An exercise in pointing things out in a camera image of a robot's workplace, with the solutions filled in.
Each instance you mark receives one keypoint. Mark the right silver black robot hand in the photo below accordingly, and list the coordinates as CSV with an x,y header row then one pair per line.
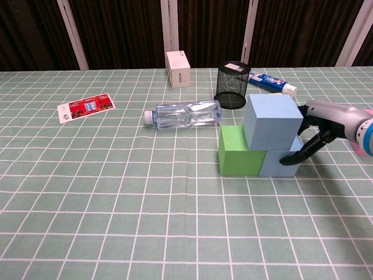
x,y
338,116

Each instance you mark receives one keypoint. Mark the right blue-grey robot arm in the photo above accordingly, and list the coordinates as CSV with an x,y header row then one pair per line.
x,y
367,137

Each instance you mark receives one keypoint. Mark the blue white toothpaste tube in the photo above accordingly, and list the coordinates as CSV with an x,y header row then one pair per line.
x,y
266,81

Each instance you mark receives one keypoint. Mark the green foam cube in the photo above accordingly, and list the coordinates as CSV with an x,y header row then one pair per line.
x,y
239,160

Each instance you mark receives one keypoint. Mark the black mesh pen holder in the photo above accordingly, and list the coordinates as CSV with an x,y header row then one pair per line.
x,y
231,87

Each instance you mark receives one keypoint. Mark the clear plastic water bottle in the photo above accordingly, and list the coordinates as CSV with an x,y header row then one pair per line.
x,y
186,114

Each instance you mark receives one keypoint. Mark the white carton box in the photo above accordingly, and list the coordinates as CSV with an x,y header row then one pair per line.
x,y
178,70

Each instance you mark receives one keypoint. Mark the dark pleated curtain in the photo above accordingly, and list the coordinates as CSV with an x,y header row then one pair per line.
x,y
122,32

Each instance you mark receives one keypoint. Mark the green checked tablecloth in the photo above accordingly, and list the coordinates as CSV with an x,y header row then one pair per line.
x,y
116,204

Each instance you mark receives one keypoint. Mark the red printed card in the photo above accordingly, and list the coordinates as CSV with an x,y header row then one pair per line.
x,y
87,107

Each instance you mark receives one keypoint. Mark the white metal frame post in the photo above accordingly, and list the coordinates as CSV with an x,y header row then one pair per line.
x,y
170,29
354,35
73,35
249,29

